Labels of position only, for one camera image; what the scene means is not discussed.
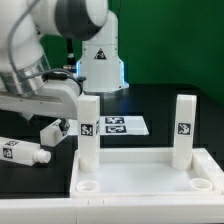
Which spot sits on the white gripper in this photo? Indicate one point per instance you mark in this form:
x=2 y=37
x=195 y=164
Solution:
x=55 y=99

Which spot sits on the white front fence bar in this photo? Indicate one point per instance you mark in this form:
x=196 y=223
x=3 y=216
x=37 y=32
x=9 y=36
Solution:
x=155 y=210

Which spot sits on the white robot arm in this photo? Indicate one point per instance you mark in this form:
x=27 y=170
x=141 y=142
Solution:
x=28 y=84

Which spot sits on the white desk top tray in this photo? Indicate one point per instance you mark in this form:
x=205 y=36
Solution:
x=145 y=172

